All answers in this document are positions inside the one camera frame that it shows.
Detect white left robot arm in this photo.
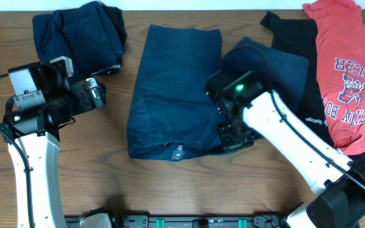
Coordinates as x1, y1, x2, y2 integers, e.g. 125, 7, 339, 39
1, 56, 112, 227

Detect black t-shirt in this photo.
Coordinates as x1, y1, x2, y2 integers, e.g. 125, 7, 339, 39
260, 11, 365, 181

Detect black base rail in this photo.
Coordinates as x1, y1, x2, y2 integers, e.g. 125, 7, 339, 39
65, 208, 289, 228

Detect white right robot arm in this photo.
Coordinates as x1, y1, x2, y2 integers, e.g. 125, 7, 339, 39
205, 71, 365, 228

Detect blue denim shorts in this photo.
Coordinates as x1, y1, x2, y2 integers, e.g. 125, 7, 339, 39
127, 25, 309, 162

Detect dark navy folded clothes pile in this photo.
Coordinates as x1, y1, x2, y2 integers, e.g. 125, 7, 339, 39
32, 1, 127, 85

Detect red printed t-shirt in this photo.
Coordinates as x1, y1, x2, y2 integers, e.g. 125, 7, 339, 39
303, 0, 365, 155

